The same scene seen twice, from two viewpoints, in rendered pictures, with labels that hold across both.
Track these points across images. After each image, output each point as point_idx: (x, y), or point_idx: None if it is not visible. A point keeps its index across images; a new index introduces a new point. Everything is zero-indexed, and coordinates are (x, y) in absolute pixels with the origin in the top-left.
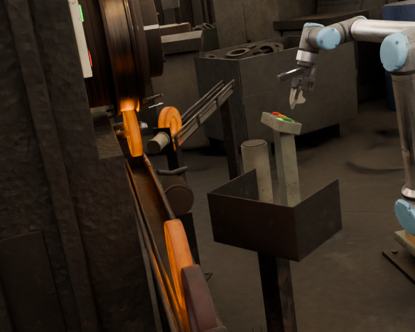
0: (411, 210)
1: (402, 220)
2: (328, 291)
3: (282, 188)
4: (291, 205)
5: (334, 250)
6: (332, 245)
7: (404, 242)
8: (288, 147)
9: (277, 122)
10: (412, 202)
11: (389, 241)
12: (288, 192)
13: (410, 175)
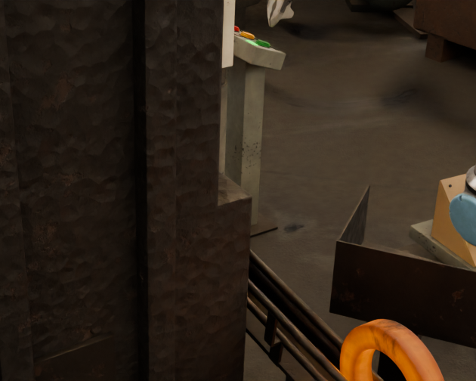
0: None
1: (460, 223)
2: (335, 323)
3: (233, 151)
4: (246, 178)
5: (313, 250)
6: (306, 240)
7: (430, 243)
8: (254, 88)
9: (251, 48)
10: None
11: (386, 233)
12: (245, 158)
13: None
